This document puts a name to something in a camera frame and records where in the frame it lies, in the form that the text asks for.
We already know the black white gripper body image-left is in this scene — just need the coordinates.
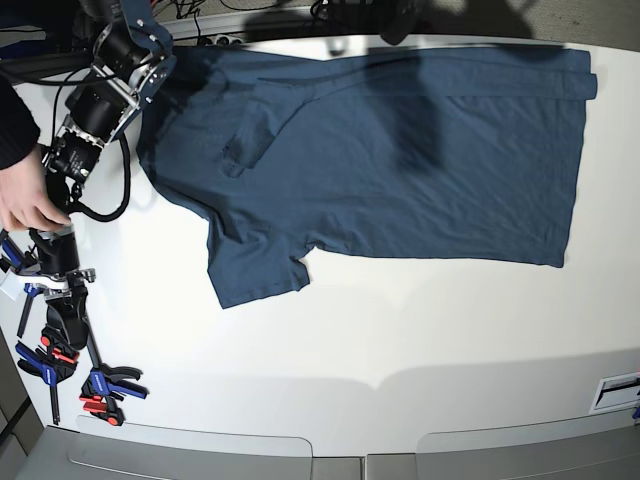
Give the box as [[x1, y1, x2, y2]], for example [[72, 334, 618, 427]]
[[14, 226, 96, 303]]

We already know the dark blue T-shirt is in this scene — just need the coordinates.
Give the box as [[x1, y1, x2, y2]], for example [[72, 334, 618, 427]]
[[137, 46, 598, 308]]

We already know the person dark sleeve forearm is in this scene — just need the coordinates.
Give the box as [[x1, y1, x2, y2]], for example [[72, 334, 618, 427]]
[[0, 77, 40, 170]]

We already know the person hand at edge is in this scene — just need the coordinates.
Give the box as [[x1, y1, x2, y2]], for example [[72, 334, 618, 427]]
[[1, 144, 71, 232]]

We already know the blue red bar clamp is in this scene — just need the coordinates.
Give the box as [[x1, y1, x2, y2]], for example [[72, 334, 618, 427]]
[[15, 326, 79, 425], [71, 306, 149, 426], [1, 229, 41, 339]]

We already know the bottom blue red bar clamp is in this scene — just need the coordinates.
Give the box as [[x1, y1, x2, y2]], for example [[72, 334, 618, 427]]
[[71, 306, 149, 426]]

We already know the grey left chair back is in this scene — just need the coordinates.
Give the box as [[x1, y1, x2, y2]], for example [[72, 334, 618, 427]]
[[30, 424, 364, 480]]

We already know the grey chair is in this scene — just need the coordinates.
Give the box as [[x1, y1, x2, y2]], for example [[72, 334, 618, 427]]
[[364, 413, 640, 480], [30, 424, 364, 480]]

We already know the grey right chair back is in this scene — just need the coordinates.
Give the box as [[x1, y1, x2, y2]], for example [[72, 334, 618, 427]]
[[364, 413, 640, 480]]

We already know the white slotted label plate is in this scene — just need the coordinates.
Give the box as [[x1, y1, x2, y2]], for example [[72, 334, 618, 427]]
[[589, 372, 639, 414]]

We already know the aluminium rail with cables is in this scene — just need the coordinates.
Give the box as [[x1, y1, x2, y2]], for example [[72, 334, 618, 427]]
[[152, 1, 379, 45]]

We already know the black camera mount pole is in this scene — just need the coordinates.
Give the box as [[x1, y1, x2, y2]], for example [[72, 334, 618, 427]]
[[380, 0, 425, 46]]

